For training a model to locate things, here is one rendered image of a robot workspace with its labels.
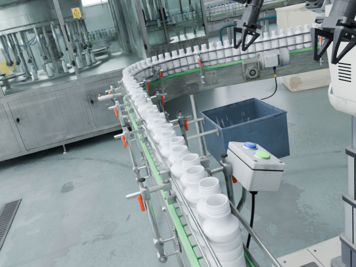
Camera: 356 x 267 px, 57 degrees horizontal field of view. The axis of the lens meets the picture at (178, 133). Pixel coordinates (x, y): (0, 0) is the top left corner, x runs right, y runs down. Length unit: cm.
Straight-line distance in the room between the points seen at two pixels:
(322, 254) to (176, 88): 154
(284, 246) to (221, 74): 133
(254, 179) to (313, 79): 453
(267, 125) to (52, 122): 330
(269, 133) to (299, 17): 363
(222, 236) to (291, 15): 459
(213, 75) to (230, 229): 215
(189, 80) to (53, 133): 232
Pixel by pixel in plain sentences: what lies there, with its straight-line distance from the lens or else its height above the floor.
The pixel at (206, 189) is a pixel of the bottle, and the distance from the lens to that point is 57.
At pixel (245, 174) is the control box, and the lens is 75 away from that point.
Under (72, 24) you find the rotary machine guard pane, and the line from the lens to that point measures 422.
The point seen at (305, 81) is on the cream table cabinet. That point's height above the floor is 13.
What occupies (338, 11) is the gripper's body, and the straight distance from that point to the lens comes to 87.
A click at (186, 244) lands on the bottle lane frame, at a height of 100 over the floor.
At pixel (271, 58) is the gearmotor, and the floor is 100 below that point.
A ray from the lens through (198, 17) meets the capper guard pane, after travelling 640.
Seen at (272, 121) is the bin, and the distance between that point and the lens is 150.
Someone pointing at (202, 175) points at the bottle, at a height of 116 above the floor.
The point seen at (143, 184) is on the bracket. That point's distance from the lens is 76.
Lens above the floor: 145
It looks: 20 degrees down
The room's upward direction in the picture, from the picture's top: 12 degrees counter-clockwise
